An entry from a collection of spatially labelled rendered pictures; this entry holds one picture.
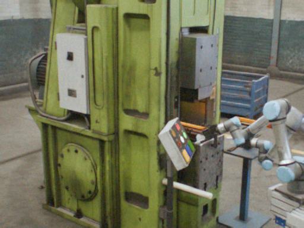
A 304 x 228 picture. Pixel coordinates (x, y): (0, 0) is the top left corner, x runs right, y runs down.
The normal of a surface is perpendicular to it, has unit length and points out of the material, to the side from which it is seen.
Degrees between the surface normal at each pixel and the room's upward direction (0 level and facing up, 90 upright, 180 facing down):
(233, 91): 89
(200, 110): 90
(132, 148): 90
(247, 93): 89
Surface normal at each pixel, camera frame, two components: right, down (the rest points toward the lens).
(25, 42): 0.83, 0.21
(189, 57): -0.57, 0.22
